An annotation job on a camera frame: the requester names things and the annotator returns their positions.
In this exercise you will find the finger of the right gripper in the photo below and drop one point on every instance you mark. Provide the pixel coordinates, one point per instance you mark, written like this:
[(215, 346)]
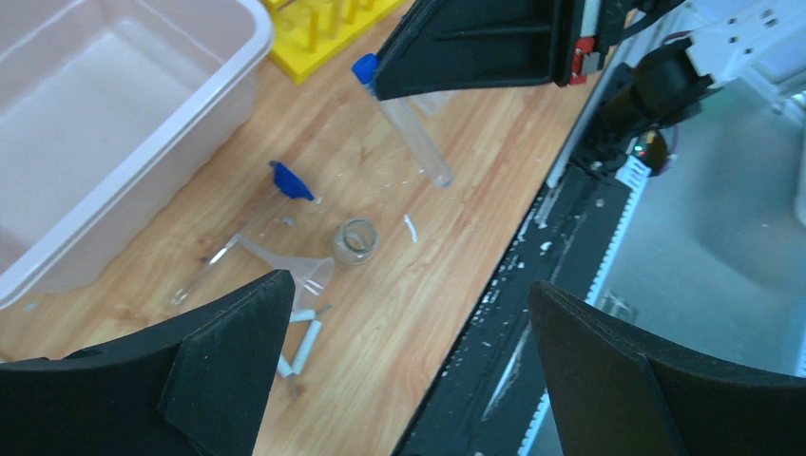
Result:
[(456, 44)]

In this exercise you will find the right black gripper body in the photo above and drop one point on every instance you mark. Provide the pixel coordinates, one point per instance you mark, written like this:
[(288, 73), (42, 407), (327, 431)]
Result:
[(597, 26)]

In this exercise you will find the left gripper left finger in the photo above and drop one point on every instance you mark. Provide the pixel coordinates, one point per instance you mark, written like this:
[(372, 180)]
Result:
[(196, 384)]

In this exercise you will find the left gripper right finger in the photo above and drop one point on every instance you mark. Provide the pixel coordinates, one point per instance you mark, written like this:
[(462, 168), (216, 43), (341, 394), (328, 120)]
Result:
[(616, 389)]

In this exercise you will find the blue capped tube front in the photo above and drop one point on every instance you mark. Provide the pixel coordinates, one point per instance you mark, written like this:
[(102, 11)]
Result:
[(407, 125)]

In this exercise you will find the yellow test tube rack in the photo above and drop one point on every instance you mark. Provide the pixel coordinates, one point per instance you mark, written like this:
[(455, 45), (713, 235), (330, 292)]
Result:
[(310, 33)]

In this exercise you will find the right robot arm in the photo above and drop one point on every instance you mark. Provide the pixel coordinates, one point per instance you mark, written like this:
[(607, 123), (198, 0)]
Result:
[(669, 83)]

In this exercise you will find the white clay triangle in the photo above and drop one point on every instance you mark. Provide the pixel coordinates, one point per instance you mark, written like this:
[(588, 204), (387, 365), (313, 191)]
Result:
[(291, 370)]

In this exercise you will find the clear plastic funnel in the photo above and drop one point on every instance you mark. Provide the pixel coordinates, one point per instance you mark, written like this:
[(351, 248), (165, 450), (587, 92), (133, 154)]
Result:
[(311, 275)]

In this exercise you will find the white plastic sliver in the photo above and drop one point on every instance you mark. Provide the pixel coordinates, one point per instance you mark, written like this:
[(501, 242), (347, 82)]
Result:
[(411, 227)]

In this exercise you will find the small glass beaker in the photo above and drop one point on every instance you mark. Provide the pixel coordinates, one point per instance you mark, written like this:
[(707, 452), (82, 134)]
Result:
[(355, 241)]

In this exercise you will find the pink plastic bin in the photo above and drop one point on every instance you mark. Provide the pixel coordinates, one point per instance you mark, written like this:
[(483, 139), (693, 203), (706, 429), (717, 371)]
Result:
[(108, 108)]

